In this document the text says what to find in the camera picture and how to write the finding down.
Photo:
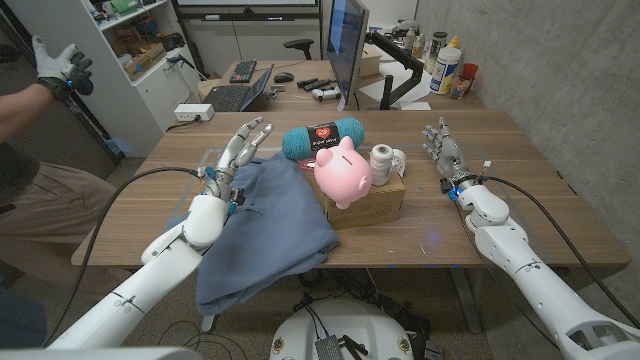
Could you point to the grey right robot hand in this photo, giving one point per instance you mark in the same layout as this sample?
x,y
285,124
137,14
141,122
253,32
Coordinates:
x,y
450,155

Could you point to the person's white gloved hand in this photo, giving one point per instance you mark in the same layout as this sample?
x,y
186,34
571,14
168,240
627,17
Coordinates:
x,y
50,65

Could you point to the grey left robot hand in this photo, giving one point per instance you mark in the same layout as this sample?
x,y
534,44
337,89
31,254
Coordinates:
x,y
230,160

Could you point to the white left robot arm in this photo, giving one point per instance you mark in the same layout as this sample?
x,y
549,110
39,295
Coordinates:
x,y
150,280

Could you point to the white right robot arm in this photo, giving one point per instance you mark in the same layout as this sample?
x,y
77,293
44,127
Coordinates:
x,y
535,280

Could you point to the person's bare forearm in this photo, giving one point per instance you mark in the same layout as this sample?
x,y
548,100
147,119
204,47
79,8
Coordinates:
x,y
20,110

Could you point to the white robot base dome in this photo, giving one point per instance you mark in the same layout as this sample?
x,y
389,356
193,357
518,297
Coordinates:
x,y
345,320

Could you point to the teal yarn skein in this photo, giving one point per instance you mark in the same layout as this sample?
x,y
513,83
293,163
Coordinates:
x,y
300,142

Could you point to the blue hoodie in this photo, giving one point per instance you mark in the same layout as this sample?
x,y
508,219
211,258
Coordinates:
x,y
280,225

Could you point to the pink plastic piggy bank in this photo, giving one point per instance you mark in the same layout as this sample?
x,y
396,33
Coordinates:
x,y
345,175

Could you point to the white tape roll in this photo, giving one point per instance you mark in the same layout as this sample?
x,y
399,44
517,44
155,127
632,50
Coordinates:
x,y
400,161

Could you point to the white power strip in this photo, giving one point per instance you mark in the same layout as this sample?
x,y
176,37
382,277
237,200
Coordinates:
x,y
192,112

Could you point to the black laptop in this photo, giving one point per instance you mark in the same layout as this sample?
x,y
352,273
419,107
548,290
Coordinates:
x,y
230,97

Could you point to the white twine spool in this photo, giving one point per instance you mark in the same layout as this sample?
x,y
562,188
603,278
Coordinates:
x,y
381,165

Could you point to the clear glass cup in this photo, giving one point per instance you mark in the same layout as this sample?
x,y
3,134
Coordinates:
x,y
460,86

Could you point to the pink flat packet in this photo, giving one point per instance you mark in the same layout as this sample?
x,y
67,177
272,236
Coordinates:
x,y
306,165

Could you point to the white paper sheets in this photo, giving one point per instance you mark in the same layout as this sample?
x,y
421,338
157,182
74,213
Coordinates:
x,y
415,82

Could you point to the white shelf cabinet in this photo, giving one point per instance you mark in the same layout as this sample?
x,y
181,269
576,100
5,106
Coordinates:
x,y
125,100

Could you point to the white wipes canister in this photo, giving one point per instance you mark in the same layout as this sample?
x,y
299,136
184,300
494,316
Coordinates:
x,y
444,70

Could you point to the red cup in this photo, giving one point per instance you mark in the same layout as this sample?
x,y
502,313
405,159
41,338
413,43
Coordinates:
x,y
470,69

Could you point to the black keyboard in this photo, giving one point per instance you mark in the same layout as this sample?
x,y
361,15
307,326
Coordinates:
x,y
243,71

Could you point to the wooden office desk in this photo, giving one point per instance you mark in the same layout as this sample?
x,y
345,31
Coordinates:
x,y
300,102

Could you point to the green shelf box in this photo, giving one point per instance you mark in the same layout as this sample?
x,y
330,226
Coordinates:
x,y
123,6

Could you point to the open cardboard shelf box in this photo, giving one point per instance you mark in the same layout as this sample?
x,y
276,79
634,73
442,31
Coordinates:
x,y
145,60

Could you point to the brown cardboard box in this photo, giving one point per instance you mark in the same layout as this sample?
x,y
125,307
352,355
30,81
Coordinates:
x,y
370,207

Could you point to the black computer mouse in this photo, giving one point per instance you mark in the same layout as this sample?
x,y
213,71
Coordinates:
x,y
283,77

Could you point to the dark lidded jar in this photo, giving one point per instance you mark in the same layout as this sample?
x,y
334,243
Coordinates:
x,y
436,47

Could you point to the black remote control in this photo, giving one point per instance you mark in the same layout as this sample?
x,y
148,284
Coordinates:
x,y
322,84
306,82

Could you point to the yellow capped bottle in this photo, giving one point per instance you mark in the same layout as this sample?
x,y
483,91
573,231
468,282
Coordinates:
x,y
453,42

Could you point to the white game controller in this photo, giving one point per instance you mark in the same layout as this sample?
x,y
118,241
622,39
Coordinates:
x,y
326,93

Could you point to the small pale bottle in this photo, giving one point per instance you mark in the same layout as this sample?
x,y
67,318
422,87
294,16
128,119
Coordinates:
x,y
410,39

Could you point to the small tan desk box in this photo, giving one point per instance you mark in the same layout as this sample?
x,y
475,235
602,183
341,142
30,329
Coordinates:
x,y
371,61

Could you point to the black office chair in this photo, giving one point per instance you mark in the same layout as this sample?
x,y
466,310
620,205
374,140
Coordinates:
x,y
299,46

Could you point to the person in khaki trousers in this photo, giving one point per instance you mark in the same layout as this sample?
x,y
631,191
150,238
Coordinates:
x,y
50,205

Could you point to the grey table leg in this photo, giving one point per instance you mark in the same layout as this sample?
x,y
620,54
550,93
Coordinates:
x,y
467,300

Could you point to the black computer monitor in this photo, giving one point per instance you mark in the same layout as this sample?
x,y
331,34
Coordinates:
x,y
345,45

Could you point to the metal grille box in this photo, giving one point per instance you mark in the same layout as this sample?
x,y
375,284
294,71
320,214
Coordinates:
x,y
328,348

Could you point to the dark blue fabric item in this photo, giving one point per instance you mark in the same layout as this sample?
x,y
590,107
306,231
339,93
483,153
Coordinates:
x,y
20,315

